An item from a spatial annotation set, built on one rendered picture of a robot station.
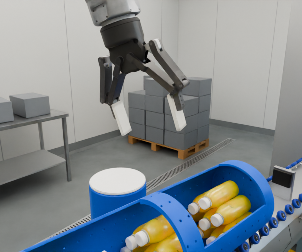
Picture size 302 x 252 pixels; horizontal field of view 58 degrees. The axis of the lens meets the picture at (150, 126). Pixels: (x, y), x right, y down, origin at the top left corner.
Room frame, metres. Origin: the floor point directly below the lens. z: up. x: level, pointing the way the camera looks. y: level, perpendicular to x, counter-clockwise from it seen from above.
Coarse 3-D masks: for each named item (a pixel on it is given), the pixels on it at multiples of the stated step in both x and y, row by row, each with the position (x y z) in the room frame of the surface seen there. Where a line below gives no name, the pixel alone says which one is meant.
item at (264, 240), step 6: (294, 210) 1.11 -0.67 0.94; (300, 210) 1.13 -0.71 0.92; (276, 216) 1.04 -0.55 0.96; (288, 216) 1.07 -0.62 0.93; (294, 216) 1.09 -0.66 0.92; (282, 222) 1.03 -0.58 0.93; (288, 222) 1.05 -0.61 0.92; (270, 228) 0.97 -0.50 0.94; (276, 228) 0.99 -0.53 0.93; (282, 228) 1.01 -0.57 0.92; (270, 234) 0.95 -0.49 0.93; (276, 234) 0.97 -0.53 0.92; (264, 240) 0.92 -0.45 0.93; (270, 240) 0.93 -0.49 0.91; (252, 246) 0.87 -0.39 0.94; (258, 246) 0.89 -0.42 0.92
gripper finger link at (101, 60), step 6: (102, 60) 0.54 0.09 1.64; (102, 66) 0.55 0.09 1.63; (102, 72) 0.55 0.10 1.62; (108, 72) 0.56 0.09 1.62; (102, 78) 0.55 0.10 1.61; (108, 78) 0.56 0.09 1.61; (102, 84) 0.56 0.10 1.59; (108, 84) 0.56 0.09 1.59; (102, 90) 0.56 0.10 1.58; (108, 90) 0.57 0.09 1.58; (102, 96) 0.56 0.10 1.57; (102, 102) 0.56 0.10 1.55
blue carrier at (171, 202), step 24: (216, 168) 1.06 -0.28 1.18; (240, 168) 0.93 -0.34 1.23; (168, 192) 0.89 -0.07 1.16; (192, 192) 1.00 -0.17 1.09; (240, 192) 0.98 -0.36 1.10; (264, 192) 0.87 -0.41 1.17; (120, 216) 0.76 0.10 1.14; (144, 216) 0.84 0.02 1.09; (168, 216) 0.65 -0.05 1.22; (264, 216) 0.84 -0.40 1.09; (48, 240) 0.56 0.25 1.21; (72, 240) 0.66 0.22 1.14; (96, 240) 0.71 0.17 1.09; (120, 240) 0.76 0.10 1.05; (192, 240) 0.62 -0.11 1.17; (216, 240) 0.66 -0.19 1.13; (240, 240) 0.74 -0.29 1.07
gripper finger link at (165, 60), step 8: (152, 40) 0.48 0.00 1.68; (160, 40) 0.49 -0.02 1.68; (152, 48) 0.48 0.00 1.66; (160, 56) 0.47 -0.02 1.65; (168, 56) 0.49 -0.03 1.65; (160, 64) 0.48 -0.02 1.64; (168, 64) 0.47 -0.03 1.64; (168, 72) 0.47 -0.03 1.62; (176, 72) 0.47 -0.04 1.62; (176, 80) 0.46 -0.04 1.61
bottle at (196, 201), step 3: (204, 192) 0.95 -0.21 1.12; (198, 195) 0.93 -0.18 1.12; (201, 195) 0.92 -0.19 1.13; (195, 198) 0.92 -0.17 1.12; (198, 198) 0.91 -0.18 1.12; (195, 201) 0.90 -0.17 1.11; (198, 201) 0.89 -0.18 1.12; (198, 204) 0.89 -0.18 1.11; (198, 207) 0.88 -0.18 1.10; (198, 210) 0.88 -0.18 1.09; (201, 210) 0.88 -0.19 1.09; (204, 210) 0.88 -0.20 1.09; (207, 210) 0.89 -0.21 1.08
